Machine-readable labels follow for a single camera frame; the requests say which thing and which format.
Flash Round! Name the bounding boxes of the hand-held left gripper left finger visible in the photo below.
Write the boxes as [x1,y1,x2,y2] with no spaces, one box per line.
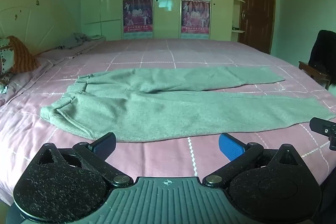
[35,132,134,189]

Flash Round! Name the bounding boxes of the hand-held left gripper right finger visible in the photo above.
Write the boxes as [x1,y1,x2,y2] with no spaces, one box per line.
[203,133,308,188]

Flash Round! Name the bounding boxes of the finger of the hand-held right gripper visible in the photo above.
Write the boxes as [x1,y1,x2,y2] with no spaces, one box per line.
[309,117,336,151]

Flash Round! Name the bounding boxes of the grey-green pants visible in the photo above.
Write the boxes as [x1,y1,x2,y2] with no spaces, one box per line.
[40,66,336,142]

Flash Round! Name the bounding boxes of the wooden chair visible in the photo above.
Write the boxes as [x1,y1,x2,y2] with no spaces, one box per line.
[298,61,332,90]

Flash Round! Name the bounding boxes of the bed with pink checked sheet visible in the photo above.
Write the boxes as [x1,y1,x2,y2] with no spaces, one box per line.
[0,38,336,203]

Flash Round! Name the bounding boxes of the crumpled grey cloth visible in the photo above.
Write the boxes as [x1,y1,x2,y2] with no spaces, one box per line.
[58,32,92,50]

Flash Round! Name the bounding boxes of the orange pillow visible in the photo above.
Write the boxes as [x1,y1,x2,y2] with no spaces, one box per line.
[7,35,42,73]

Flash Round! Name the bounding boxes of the patterned pillow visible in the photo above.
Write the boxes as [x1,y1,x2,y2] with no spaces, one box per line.
[0,37,17,94]

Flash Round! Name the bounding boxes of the cream headboard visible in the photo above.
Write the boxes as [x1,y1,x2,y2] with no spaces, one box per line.
[0,0,77,56]

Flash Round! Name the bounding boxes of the brown wooden door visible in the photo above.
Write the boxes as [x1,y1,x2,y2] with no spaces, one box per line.
[238,0,276,55]

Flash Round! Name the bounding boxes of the wall poster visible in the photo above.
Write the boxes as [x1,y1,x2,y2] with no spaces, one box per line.
[123,0,154,33]
[181,0,211,35]

